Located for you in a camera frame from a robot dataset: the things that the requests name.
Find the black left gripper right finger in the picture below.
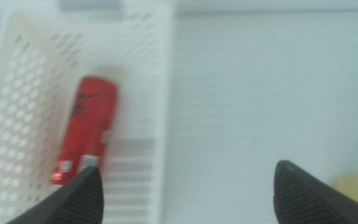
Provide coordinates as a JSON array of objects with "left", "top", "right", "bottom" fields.
[{"left": 273, "top": 160, "right": 358, "bottom": 224}]

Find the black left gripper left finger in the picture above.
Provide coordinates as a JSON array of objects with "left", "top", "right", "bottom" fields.
[{"left": 6, "top": 166, "right": 104, "bottom": 224}]

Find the red cola can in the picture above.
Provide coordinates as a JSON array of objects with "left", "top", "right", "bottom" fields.
[{"left": 50, "top": 76, "right": 119, "bottom": 187}]

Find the white perforated plastic basket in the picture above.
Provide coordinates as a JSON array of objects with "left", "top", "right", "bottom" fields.
[{"left": 0, "top": 0, "right": 175, "bottom": 224}]

